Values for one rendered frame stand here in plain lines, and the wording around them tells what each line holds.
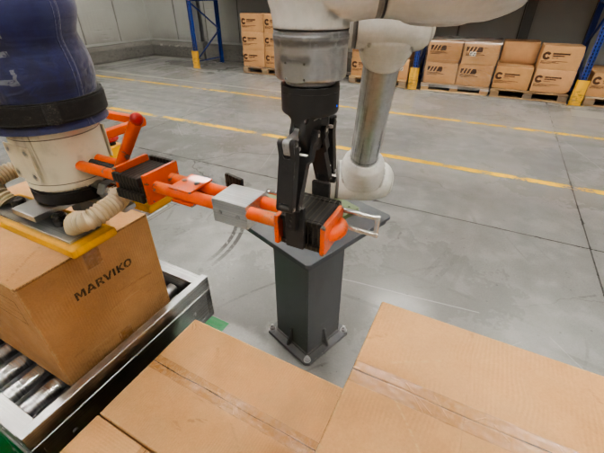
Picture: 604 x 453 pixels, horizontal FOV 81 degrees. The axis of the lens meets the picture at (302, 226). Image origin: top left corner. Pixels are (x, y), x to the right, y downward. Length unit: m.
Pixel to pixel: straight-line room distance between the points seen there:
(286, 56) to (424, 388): 0.59
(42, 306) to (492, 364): 1.06
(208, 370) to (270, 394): 0.22
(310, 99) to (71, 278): 0.89
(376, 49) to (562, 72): 6.83
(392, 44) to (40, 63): 0.73
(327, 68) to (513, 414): 0.63
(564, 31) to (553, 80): 1.46
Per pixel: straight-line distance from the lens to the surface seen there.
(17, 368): 1.52
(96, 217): 0.78
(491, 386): 0.78
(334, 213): 0.53
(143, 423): 1.20
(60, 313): 1.19
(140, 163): 0.78
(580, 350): 2.42
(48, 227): 0.90
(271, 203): 0.59
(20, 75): 0.81
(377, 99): 1.10
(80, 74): 0.84
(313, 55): 0.43
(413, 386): 0.73
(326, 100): 0.46
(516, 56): 8.11
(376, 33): 0.97
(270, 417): 1.13
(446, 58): 7.62
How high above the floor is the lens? 1.54
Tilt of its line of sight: 33 degrees down
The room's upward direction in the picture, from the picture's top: straight up
